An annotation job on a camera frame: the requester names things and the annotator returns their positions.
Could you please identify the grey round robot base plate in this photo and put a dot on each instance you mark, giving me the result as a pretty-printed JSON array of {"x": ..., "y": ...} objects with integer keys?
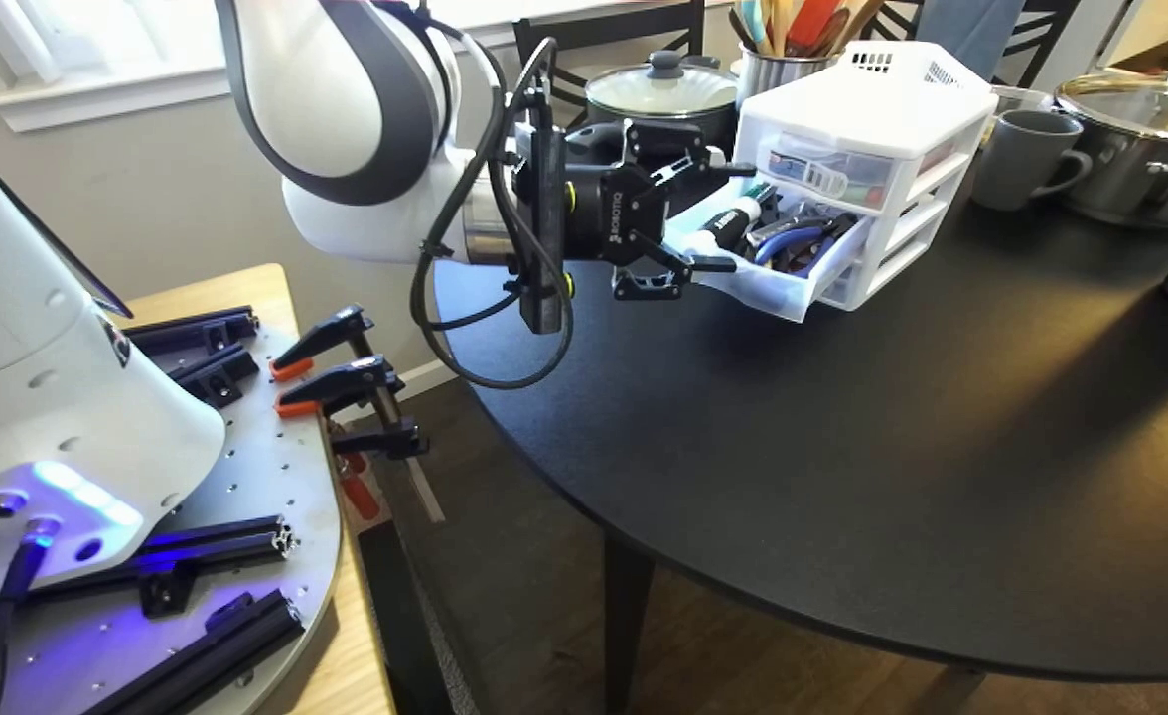
[{"x": 213, "y": 570}]

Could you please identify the clear top drawer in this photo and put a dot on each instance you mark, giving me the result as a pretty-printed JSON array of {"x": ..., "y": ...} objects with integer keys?
[{"x": 825, "y": 167}]

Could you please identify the white plastic drawer unit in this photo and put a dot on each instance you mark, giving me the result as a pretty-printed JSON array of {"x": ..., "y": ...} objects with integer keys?
[{"x": 896, "y": 99}]

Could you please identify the grey frying pan with lid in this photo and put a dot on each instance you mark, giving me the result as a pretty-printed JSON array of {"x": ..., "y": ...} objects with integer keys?
[{"x": 670, "y": 89}]

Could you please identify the round black table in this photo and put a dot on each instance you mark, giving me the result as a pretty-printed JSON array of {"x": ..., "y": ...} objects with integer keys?
[{"x": 972, "y": 468}]

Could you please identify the metal utensil holder cup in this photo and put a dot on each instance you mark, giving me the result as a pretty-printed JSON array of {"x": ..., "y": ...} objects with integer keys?
[{"x": 773, "y": 72}]

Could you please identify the clear drawer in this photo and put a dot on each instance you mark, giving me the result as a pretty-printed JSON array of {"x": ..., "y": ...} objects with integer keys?
[
  {"x": 825, "y": 167},
  {"x": 789, "y": 252}
]

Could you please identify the black orange bar clamp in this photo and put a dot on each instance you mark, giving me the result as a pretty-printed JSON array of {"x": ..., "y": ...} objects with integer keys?
[{"x": 348, "y": 326}]

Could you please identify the black wooden chair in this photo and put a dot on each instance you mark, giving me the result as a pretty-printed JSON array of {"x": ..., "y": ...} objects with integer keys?
[{"x": 678, "y": 23}]

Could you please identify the grey mug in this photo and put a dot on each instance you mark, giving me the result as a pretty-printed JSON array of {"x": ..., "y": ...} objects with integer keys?
[{"x": 1029, "y": 158}]

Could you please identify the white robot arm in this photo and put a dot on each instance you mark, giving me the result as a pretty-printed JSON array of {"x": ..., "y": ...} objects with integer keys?
[{"x": 350, "y": 104}]

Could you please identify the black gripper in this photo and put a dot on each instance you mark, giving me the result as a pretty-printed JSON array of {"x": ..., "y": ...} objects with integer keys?
[{"x": 619, "y": 175}]

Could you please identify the light wooden side table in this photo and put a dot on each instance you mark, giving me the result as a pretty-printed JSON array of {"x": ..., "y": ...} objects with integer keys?
[{"x": 279, "y": 472}]

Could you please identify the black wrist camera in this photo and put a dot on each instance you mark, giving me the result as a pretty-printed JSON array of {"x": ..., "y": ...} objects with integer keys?
[{"x": 540, "y": 239}]

